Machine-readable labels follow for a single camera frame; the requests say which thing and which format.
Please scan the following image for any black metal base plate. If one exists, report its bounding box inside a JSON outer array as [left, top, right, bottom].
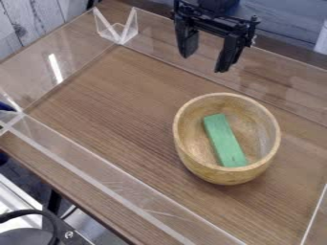
[[55, 219, 95, 245]]

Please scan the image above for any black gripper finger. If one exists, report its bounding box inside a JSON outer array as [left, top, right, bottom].
[[174, 15, 199, 58], [215, 33, 247, 73]]

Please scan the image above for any clear acrylic corner bracket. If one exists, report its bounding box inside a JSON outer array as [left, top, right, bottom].
[[92, 8, 138, 45]]

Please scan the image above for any black cable bottom left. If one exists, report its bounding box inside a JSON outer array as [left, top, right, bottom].
[[0, 209, 62, 245]]

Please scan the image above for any brown wooden bowl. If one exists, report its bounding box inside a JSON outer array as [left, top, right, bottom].
[[172, 93, 282, 186]]

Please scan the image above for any green rectangular block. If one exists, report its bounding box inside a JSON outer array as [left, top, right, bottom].
[[203, 114, 249, 167]]

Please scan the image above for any clear acrylic table fence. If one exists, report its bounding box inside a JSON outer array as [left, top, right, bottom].
[[0, 0, 327, 245]]

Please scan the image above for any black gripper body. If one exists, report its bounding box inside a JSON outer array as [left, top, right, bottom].
[[172, 0, 261, 47]]

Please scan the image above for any black table leg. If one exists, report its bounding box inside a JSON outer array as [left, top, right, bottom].
[[47, 190, 63, 214]]

